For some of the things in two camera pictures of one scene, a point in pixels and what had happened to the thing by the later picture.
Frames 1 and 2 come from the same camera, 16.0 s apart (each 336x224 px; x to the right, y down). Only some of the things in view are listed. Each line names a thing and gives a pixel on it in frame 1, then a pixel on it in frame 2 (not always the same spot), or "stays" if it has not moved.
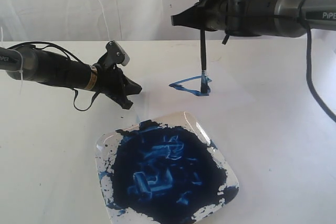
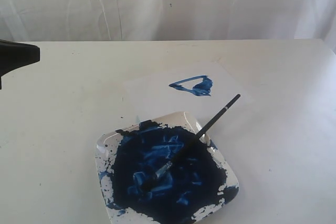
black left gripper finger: [131, 87] → [14, 55]
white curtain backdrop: [128, 6] stays
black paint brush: [204, 85] → [168, 165]
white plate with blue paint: [166, 170] stays
